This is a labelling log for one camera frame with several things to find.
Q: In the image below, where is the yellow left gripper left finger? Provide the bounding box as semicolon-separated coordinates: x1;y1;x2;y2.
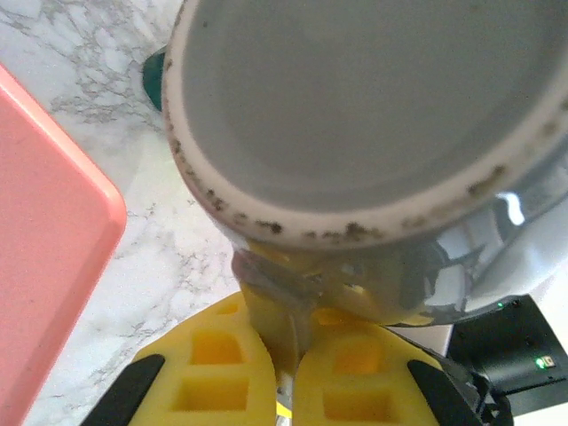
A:
88;295;277;426

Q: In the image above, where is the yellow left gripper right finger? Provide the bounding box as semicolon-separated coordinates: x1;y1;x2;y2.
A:
292;310;485;426

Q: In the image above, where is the silver chrome mug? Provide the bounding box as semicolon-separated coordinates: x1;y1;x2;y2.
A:
162;0;568;328

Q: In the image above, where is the dark green mug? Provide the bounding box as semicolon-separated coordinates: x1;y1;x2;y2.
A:
140;49;169;113

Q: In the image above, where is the pink plastic tray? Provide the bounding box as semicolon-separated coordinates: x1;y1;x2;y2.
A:
0;63;129;426

